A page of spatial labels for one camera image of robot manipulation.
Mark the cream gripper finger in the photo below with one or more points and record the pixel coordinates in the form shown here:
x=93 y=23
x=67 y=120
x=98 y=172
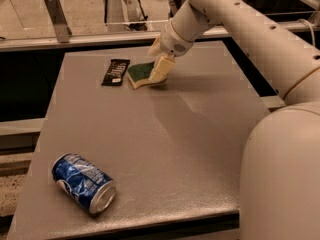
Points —
x=155 y=48
x=161 y=68

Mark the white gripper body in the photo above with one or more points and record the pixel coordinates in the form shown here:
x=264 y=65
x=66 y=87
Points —
x=173 y=41

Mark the green and yellow sponge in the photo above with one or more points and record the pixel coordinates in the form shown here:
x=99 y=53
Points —
x=139 y=74

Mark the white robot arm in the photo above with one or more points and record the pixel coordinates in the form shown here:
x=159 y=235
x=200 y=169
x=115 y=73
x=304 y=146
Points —
x=279 y=196

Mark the black rxbar chocolate bar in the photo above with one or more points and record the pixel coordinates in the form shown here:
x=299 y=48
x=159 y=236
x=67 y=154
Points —
x=115 y=72

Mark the blue pepsi soda can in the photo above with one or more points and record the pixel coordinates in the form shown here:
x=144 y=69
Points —
x=85 y=183

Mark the horizontal metal rail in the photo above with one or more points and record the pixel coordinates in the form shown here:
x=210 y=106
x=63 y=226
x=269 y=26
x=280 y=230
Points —
x=125 y=38

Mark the left metal rail bracket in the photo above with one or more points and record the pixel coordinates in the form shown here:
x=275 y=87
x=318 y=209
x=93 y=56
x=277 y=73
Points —
x=59 y=22

